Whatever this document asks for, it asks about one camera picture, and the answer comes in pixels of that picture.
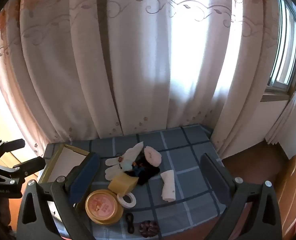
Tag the blue plaid table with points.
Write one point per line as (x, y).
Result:
(188, 160)

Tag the gathered white curtain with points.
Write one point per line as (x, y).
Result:
(285, 120)

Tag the dark brown scrunchie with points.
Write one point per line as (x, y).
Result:
(149, 228)

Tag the yellow sponge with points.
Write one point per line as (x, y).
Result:
(123, 183)

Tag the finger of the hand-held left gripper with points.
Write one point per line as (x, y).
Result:
(13, 145)
(33, 165)

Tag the white tape roll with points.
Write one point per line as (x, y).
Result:
(132, 200)

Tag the window with metal frame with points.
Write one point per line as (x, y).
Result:
(287, 42)

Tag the white glove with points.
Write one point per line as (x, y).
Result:
(128, 156)

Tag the black fuzzy sock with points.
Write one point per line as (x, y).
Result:
(146, 172)

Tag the white floral curtain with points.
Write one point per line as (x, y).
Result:
(148, 67)

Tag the pale green pompom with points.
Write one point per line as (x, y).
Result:
(126, 165)

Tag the pink fluffy scrunchie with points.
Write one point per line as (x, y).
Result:
(153, 156)

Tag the white paper liner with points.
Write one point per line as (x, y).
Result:
(66, 160)

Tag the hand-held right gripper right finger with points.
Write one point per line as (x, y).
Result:
(213, 177)

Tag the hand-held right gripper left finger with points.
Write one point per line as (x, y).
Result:
(88, 175)

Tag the white towel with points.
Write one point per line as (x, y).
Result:
(168, 186)

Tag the gold tin tray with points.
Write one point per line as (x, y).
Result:
(48, 162)

